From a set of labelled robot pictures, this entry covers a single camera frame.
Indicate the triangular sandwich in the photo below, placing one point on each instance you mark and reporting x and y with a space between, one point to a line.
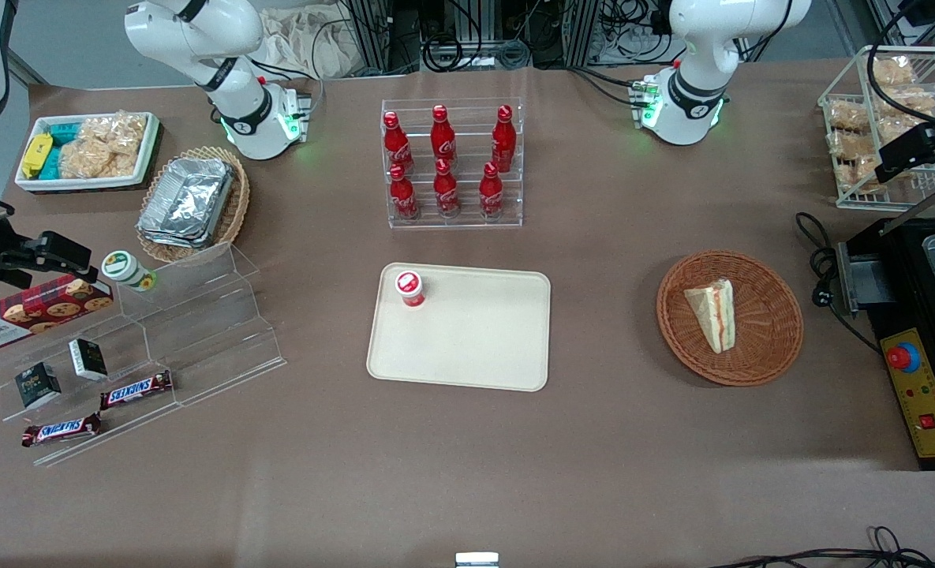
713 314

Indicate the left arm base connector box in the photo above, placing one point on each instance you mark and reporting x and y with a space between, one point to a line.
647 99

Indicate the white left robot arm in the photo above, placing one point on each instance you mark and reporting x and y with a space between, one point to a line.
704 47

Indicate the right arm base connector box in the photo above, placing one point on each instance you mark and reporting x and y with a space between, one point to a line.
297 114

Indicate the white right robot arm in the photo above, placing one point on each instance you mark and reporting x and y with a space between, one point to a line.
199 31

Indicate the oval light wicker basket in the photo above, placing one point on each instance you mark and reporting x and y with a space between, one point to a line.
234 213

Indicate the round brown wicker basket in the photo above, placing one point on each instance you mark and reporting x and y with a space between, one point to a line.
759 347

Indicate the beige plastic tray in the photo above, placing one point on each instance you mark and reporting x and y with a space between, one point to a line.
467 339

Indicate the clear bag of pastry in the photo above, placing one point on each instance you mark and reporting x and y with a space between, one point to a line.
913 101
852 144
865 177
847 115
893 71

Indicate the green lid white cup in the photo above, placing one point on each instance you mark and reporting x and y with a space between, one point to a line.
126 268

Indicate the red tartan cookie box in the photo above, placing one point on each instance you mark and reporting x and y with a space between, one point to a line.
37 312

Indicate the yellow snack pack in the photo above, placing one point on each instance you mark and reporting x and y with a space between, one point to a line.
37 154

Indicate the small black white box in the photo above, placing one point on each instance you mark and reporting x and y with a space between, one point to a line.
37 386
87 359

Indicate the clear bag of crackers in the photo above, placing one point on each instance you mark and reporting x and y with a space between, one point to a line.
104 148

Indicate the black machine yellow panel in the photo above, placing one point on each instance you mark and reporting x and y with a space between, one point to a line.
909 276

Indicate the teal snack pack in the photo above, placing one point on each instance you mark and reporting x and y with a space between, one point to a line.
61 136

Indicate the white rectangular snack bin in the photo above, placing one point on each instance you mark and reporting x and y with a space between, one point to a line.
147 154

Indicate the stack of foil trays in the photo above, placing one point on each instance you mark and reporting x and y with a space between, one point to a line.
187 201

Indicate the brown Snickers bar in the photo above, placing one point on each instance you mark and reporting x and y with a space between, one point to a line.
136 390
61 430

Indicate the clear acrylic stepped display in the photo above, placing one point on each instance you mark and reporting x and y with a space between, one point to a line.
207 331

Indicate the red emergency stop button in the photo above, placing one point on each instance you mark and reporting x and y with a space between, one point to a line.
903 357

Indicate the beige crumpled cloth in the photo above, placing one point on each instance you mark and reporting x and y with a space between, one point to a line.
309 43

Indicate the red cola bottle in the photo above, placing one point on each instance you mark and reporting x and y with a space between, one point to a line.
443 136
446 192
397 146
491 194
403 196
503 140

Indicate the red lid yogurt cup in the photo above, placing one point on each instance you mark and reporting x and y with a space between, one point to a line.
409 287

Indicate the clear acrylic bottle rack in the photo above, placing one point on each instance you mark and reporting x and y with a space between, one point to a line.
455 217

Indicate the small white edge object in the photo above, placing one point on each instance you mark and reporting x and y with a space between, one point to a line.
476 560

